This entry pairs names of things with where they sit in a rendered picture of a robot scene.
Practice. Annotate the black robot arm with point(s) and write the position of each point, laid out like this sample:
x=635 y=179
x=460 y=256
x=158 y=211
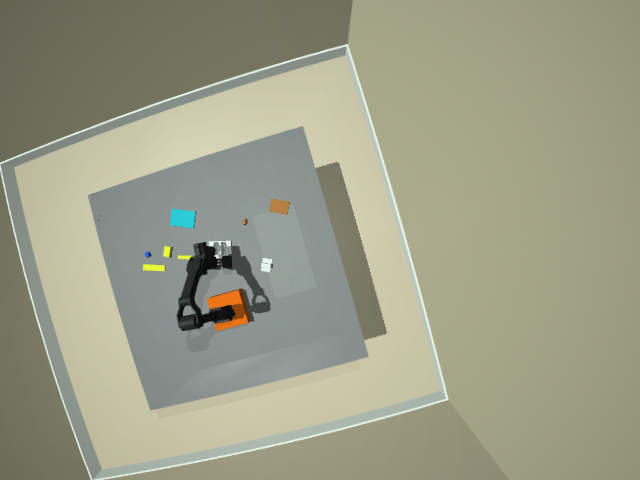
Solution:
x=197 y=266

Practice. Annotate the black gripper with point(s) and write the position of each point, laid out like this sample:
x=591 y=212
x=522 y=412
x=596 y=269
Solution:
x=226 y=262

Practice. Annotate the teal flat rectangular plate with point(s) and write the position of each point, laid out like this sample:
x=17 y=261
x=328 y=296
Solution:
x=182 y=218

